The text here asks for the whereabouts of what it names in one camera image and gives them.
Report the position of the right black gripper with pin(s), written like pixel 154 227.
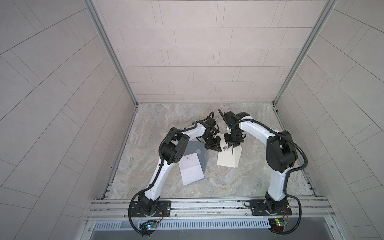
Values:
pixel 230 143

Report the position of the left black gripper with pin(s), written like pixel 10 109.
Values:
pixel 214 146

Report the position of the cream envelope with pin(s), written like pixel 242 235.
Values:
pixel 229 156

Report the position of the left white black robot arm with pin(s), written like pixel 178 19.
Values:
pixel 171 151

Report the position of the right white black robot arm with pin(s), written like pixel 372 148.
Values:
pixel 281 154

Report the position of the white paper sheet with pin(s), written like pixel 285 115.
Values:
pixel 191 169

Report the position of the right circuit board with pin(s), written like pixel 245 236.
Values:
pixel 278 225

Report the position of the circuit board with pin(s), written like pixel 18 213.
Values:
pixel 278 225
pixel 149 225

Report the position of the left circuit board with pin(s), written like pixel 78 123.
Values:
pixel 149 225

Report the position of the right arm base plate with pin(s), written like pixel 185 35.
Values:
pixel 270 207

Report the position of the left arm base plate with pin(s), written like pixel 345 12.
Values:
pixel 155 209

